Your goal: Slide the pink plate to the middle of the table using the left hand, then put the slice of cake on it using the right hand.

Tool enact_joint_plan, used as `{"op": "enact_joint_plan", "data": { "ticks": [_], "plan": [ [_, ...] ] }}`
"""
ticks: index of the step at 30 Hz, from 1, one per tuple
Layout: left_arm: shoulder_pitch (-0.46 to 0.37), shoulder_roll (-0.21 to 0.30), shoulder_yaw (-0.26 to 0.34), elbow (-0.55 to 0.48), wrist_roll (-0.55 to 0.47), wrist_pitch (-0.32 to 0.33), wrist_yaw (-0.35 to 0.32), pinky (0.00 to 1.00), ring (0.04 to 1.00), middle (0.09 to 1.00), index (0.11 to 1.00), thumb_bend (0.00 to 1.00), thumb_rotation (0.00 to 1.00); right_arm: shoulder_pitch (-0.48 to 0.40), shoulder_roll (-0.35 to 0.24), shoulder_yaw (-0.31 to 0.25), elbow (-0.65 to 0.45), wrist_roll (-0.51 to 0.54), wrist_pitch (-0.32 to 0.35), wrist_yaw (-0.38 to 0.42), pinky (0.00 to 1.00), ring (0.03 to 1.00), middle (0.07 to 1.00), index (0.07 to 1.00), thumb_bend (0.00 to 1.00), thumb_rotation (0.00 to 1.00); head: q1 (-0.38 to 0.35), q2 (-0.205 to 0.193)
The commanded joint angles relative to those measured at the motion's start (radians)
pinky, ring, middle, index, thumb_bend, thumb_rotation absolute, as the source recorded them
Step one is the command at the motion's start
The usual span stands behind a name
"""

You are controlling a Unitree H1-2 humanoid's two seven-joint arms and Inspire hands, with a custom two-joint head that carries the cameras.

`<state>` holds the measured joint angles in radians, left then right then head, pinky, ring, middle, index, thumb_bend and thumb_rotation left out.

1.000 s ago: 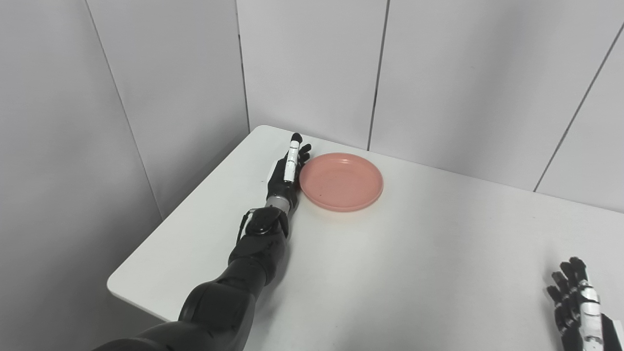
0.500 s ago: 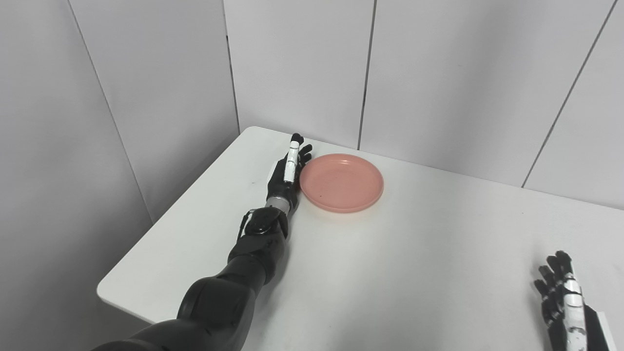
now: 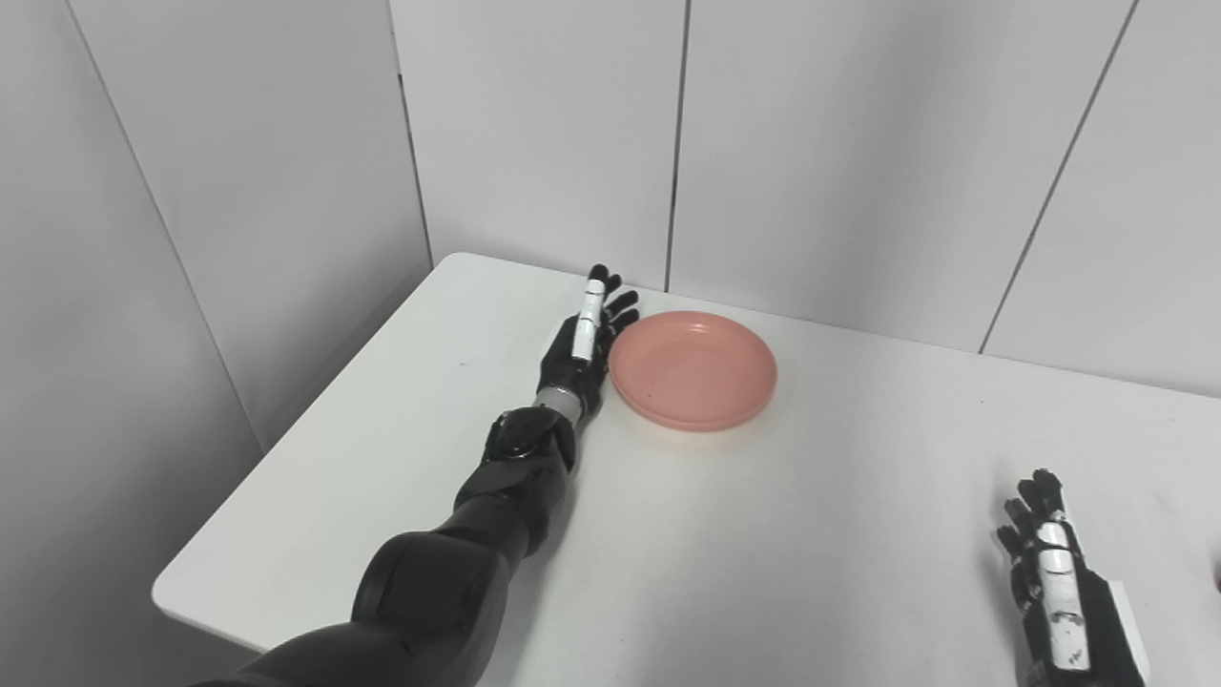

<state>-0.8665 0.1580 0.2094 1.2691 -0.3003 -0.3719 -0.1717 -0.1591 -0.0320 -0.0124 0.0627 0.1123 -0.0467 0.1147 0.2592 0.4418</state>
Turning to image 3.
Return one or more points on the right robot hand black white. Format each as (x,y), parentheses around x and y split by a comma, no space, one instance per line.
(1064,611)

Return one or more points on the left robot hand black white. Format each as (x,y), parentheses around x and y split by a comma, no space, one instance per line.
(577,353)

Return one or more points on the pink round plate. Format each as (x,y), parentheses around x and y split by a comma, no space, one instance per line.
(693,370)

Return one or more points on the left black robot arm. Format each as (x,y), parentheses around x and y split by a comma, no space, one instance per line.
(458,582)

